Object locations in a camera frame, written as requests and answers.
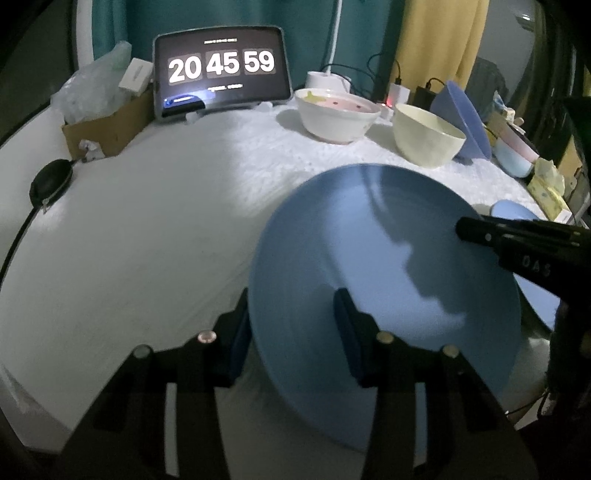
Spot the white desk lamp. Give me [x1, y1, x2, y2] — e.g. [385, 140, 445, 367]
[305, 0, 354, 93]

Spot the clear plastic bag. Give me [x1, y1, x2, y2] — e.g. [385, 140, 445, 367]
[50, 41, 134, 125]

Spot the cardboard box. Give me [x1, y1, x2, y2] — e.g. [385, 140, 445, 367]
[62, 88, 155, 160]

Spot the black round pouch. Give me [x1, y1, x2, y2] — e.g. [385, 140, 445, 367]
[29, 159, 75, 214]

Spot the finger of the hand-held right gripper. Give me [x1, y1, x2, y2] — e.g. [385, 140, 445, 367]
[456, 215, 591, 250]

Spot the black charger cable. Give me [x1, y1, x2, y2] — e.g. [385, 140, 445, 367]
[368, 52, 402, 86]

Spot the blue plate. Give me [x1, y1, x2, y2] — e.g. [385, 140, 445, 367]
[248, 165, 522, 452]
[489, 200, 561, 332]

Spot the cream bowl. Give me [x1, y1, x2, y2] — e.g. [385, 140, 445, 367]
[392, 103, 467, 168]

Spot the light blue steel-lined bowl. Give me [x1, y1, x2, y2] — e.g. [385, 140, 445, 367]
[494, 138, 535, 179]

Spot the tablet with clock display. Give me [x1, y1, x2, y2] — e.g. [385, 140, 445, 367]
[152, 25, 294, 121]

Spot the teal curtain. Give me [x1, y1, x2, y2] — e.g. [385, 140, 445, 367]
[92, 0, 407, 100]

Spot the open yellow tissue pack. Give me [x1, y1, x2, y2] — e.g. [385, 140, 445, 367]
[533, 157, 567, 195]

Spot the black power adapter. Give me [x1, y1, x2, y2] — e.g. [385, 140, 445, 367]
[412, 85, 440, 110]

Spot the yellow curtain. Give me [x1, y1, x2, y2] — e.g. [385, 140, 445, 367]
[394, 0, 490, 93]

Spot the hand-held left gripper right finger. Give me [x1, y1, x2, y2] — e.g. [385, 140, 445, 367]
[332, 287, 539, 480]

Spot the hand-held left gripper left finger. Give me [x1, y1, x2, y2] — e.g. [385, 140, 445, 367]
[60, 288, 254, 480]

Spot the yellow printed tissue pack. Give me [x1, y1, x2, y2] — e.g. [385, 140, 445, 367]
[526, 178, 574, 223]

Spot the small white box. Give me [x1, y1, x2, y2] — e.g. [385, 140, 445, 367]
[117, 58, 153, 97]

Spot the white strawberry print bowl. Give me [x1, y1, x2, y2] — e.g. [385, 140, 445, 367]
[294, 88, 380, 145]

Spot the pink steel-lined bowl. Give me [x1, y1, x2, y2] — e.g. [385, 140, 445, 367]
[496, 122, 539, 163]

